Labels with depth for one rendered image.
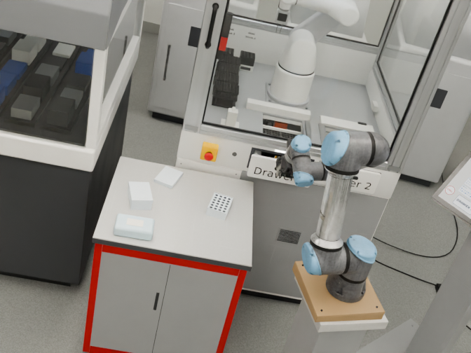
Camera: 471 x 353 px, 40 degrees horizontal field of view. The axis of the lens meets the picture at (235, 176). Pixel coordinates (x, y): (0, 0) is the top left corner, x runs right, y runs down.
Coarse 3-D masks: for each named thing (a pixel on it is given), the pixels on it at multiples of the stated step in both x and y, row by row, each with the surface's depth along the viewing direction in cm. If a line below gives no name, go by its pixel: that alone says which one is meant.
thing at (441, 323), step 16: (464, 256) 287; (448, 272) 296; (464, 272) 289; (448, 288) 298; (464, 288) 291; (432, 304) 307; (448, 304) 300; (464, 304) 293; (432, 320) 309; (448, 320) 302; (464, 320) 300; (384, 336) 337; (400, 336) 339; (416, 336) 319; (432, 336) 311; (448, 336) 304; (368, 352) 325; (384, 352) 326; (400, 352) 328; (416, 352) 321; (432, 352) 313; (448, 352) 317
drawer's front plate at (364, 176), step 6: (360, 174) 294; (366, 174) 294; (372, 174) 293; (378, 174) 293; (354, 180) 296; (360, 180) 295; (366, 180) 295; (372, 180) 295; (378, 180) 295; (354, 186) 297; (360, 186) 297; (366, 186) 297; (372, 186) 297; (366, 192) 299; (372, 192) 299
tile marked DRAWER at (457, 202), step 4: (460, 196) 275; (456, 200) 275; (460, 200) 274; (464, 200) 274; (468, 200) 273; (456, 204) 274; (460, 204) 274; (464, 204) 273; (468, 204) 272; (460, 208) 273; (464, 208) 272; (468, 208) 272; (468, 212) 271
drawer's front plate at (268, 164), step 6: (252, 156) 284; (258, 156) 284; (264, 156) 285; (252, 162) 286; (258, 162) 286; (264, 162) 286; (270, 162) 285; (252, 168) 287; (258, 168) 287; (264, 168) 287; (270, 168) 287; (252, 174) 289; (258, 174) 289; (264, 174) 289; (270, 174) 289; (276, 174) 289; (270, 180) 291; (276, 180) 291; (282, 180) 290; (288, 180) 290; (306, 186) 292
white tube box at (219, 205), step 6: (216, 198) 275; (222, 198) 276; (228, 198) 277; (210, 204) 271; (216, 204) 272; (222, 204) 272; (228, 204) 273; (210, 210) 268; (216, 210) 268; (222, 210) 269; (228, 210) 275; (216, 216) 269; (222, 216) 268
